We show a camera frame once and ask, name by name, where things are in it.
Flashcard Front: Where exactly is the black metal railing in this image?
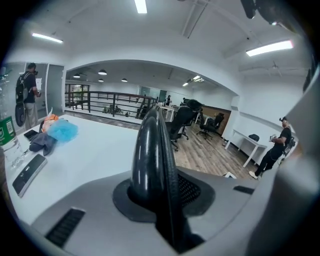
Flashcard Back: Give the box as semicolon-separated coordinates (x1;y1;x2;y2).
64;90;159;120

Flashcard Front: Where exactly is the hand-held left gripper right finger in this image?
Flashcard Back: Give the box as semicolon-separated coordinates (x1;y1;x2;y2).
176;166;261;243

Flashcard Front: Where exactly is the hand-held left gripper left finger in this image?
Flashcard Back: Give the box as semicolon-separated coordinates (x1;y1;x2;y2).
30;171;176;256

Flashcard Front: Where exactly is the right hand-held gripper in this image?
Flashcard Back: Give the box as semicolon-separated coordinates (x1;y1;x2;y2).
247;82;320;256

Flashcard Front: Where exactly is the orange and white bag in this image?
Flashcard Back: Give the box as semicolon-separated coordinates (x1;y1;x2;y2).
38;107;60;134

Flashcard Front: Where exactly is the black office chair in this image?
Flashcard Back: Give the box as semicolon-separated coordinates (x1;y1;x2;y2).
196;112;225;140
169;98;204;152

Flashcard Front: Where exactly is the small black smartphone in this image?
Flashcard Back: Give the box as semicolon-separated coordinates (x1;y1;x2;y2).
23;129;40;141

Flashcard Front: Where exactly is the black smartphone silver edge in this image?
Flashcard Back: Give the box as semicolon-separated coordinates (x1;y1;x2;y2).
11;153;49;199

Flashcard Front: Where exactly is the long white desk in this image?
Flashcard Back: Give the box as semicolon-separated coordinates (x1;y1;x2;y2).
224;128;269;169

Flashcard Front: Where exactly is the clear green-label water bottle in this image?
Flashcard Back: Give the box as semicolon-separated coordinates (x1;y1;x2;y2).
0;66;26;171

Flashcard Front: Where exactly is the white square table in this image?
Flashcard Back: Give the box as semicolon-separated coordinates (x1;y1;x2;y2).
4;113;181;227

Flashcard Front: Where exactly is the long ceiling light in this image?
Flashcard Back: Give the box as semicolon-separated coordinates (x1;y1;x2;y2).
245;39;294;57
31;32;64;44
134;0;148;14

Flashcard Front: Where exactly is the grey cloth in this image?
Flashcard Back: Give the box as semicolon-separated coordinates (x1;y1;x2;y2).
29;132;59;157

